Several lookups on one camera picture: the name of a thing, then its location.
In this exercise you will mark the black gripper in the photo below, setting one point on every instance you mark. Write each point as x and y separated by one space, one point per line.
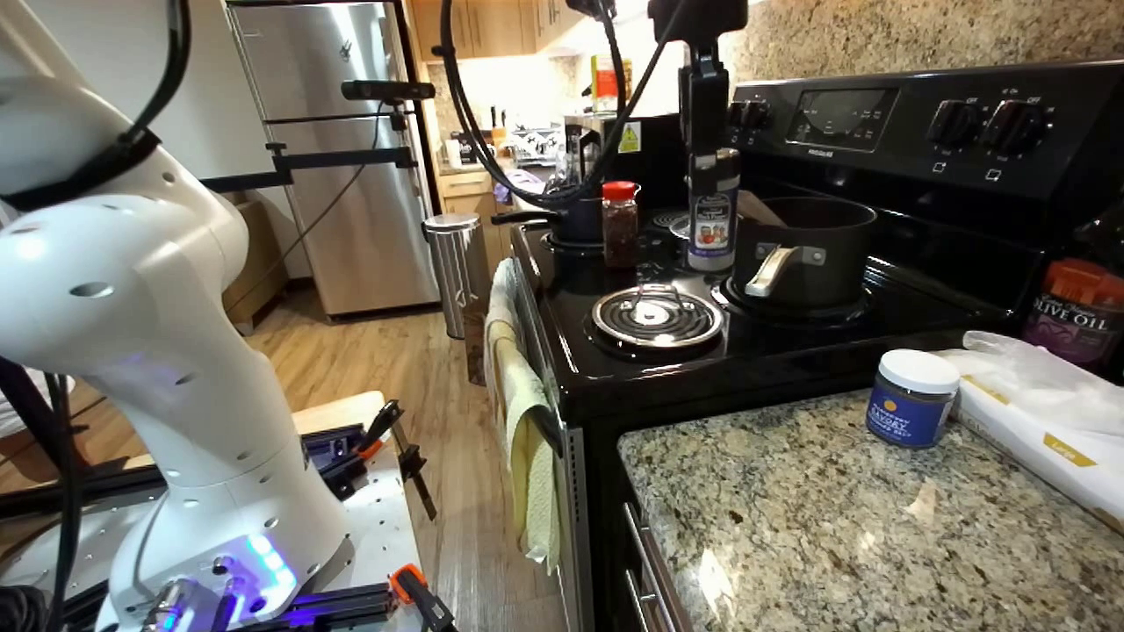
707 91

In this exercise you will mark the small salt shaker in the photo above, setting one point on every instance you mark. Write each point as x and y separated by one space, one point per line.
712 238

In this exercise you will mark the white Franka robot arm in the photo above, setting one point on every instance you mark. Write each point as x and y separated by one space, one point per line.
143 328

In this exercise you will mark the black stove knob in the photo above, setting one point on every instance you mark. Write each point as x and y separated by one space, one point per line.
955 120
748 112
1020 125

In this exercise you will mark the coil stove burner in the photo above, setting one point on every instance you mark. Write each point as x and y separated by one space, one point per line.
655 318

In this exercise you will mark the black electric stove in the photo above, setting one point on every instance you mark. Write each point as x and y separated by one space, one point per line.
820 352

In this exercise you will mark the wooden spoon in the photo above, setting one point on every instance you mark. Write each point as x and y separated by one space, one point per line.
759 210

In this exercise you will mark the red lid spice jar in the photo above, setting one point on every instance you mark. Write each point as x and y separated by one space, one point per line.
618 230

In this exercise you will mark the large black cooking pot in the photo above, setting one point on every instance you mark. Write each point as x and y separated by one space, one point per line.
820 249

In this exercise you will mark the black coffee maker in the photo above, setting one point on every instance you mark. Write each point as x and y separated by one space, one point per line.
584 141

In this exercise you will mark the small black saucepan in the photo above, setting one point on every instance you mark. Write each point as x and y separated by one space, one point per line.
580 238

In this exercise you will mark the brown wood upper cabinets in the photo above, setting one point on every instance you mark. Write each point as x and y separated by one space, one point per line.
493 25

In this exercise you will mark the silver trash can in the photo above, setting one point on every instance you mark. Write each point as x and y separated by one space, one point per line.
454 273

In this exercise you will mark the white jar blue label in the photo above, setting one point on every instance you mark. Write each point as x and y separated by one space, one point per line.
912 400

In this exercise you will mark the yellow dish towel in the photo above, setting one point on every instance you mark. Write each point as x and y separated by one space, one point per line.
521 409

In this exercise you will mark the black vertical stand pole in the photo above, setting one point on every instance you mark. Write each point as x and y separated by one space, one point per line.
416 105

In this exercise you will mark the stainless steel refrigerator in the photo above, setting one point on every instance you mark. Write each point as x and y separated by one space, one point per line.
353 210

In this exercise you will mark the low wooden cabinet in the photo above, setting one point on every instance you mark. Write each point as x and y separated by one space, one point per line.
261 266

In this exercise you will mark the robot mounting platform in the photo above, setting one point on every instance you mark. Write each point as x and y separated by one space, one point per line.
374 529

